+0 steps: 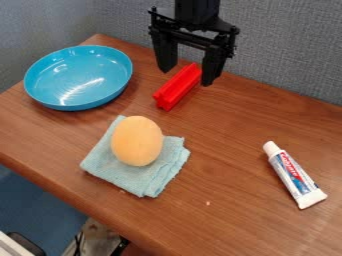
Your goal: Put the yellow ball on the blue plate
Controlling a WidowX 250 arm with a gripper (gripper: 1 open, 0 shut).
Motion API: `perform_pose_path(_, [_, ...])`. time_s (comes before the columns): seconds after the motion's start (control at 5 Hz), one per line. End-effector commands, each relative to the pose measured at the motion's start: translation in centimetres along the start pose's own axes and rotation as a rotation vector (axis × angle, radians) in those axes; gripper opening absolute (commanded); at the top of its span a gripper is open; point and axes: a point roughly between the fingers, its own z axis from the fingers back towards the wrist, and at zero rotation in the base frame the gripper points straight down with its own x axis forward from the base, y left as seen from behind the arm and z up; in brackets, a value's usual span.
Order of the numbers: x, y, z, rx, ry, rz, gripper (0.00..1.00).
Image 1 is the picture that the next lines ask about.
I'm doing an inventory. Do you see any red plastic block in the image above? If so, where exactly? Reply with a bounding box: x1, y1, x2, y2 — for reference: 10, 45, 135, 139
153, 63, 202, 111

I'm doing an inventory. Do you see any white toothpaste tube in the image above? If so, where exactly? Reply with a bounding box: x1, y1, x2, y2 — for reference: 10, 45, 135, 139
264, 141, 328, 210

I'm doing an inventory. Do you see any yellow orange ball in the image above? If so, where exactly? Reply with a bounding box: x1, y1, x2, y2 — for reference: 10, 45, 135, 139
111, 116, 164, 167

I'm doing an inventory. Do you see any blue plate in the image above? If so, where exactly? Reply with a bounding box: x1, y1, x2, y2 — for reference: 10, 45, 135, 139
23, 45, 134, 111

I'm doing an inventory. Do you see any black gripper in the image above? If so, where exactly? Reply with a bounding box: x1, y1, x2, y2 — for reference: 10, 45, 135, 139
149, 0, 240, 86

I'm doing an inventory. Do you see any light blue folded cloth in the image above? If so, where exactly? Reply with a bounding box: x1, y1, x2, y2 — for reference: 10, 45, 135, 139
81, 115, 192, 198

